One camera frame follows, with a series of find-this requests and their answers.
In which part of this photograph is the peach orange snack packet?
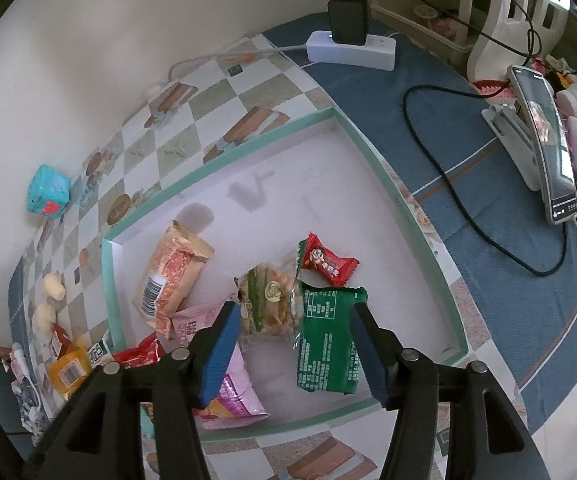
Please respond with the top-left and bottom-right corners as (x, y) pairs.
(132, 220), (216, 341)

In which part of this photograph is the clear round cookie packet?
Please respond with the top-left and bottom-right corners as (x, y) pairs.
(233, 260), (305, 348)

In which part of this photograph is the white cutout plastic chair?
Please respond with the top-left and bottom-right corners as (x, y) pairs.
(468, 0), (576, 86)

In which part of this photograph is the white jelly cup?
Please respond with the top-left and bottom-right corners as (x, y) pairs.
(42, 272), (66, 302)
(32, 304), (59, 337)

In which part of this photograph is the black charger cable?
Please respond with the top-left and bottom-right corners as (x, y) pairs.
(335, 0), (577, 76)

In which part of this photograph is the white round jar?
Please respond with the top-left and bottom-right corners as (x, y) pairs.
(555, 82), (577, 116)

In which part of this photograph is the pink snack packet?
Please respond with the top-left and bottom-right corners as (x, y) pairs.
(168, 302), (272, 431)

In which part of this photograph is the white power strip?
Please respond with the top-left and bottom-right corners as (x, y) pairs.
(305, 30), (396, 72)

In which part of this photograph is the teal-rimmed white cardboard tray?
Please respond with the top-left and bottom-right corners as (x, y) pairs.
(101, 107), (470, 443)

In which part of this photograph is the black charger plug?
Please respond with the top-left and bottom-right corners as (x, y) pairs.
(327, 0), (370, 45)

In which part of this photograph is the white green cracker packet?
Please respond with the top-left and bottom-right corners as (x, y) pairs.
(86, 330), (119, 368)

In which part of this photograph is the cream wooden shelf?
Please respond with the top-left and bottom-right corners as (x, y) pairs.
(368, 0), (474, 56)

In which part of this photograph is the teal cube toy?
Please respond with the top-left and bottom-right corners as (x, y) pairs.
(26, 164), (72, 221)

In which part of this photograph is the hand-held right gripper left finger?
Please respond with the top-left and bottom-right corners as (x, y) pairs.
(21, 300), (242, 480)

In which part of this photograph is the white power strip cable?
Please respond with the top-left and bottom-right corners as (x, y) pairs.
(167, 42), (311, 83)

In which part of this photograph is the white patterned plastic bag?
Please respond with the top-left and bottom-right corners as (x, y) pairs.
(8, 345), (52, 433)

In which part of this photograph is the smartphone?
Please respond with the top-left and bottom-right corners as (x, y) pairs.
(507, 64), (577, 226)

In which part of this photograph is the small red candy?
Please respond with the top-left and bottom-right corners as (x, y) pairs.
(295, 232), (360, 288)

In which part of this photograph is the dark green snack packet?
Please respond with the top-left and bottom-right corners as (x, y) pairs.
(295, 285), (369, 395)

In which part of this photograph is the black phone charging cable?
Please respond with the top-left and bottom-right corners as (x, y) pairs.
(402, 85), (569, 277)

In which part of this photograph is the orange bread packet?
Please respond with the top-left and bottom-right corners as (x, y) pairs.
(44, 337), (94, 401)

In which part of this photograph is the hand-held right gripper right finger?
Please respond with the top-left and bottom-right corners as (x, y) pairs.
(349, 304), (553, 480)

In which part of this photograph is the white phone stand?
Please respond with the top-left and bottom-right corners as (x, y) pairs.
(481, 101), (544, 192)

